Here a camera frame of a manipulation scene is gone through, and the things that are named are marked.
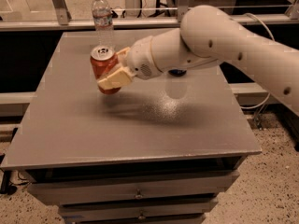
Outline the grey drawer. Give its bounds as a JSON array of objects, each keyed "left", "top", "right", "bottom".
[
  {"left": 28, "top": 171, "right": 239, "bottom": 205},
  {"left": 59, "top": 198, "right": 218, "bottom": 222}
]

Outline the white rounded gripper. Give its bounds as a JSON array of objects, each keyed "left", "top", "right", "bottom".
[{"left": 97, "top": 35, "right": 162, "bottom": 91}]

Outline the top grey drawer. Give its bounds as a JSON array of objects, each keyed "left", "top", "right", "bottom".
[{"left": 28, "top": 171, "right": 239, "bottom": 205}]

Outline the clear plastic water bottle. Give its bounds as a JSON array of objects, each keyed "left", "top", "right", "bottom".
[{"left": 92, "top": 0, "right": 115, "bottom": 48}]

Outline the horizontal metal rail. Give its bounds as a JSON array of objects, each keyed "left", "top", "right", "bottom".
[{"left": 0, "top": 14, "right": 299, "bottom": 32}]

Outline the left metal rail bracket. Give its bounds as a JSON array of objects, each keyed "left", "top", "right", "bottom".
[{"left": 51, "top": 0, "right": 71, "bottom": 25}]

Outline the blue Pepsi can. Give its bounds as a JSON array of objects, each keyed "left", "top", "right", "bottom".
[{"left": 168, "top": 69, "right": 187, "bottom": 77}]

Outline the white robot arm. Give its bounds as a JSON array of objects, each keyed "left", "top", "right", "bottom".
[{"left": 97, "top": 6, "right": 299, "bottom": 114}]

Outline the grey drawer cabinet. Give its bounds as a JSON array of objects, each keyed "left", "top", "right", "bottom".
[{"left": 2, "top": 32, "right": 261, "bottom": 224}]

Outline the red Coca-Cola can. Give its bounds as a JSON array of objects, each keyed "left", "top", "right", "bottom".
[{"left": 90, "top": 45, "right": 121, "bottom": 95}]

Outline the white cable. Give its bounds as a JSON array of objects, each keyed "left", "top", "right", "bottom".
[{"left": 239, "top": 12, "right": 276, "bottom": 110}]

